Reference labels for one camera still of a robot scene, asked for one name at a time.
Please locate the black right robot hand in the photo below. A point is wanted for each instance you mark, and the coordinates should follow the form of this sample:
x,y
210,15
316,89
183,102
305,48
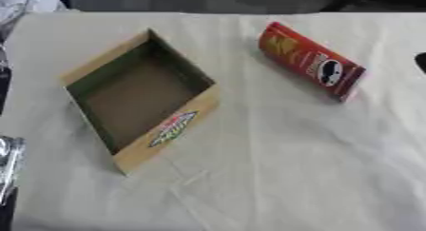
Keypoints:
x,y
421,62

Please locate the tan cardboard box green inside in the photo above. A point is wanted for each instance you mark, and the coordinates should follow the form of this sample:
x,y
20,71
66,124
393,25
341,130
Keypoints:
x,y
138,95

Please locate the black chair base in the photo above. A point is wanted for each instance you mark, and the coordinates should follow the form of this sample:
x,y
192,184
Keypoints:
x,y
377,0

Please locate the red cylindrical chip can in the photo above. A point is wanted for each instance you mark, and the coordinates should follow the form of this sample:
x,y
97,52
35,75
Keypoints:
x,y
310,60

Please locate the person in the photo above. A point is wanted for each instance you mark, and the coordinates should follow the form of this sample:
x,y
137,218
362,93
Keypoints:
x,y
22,3

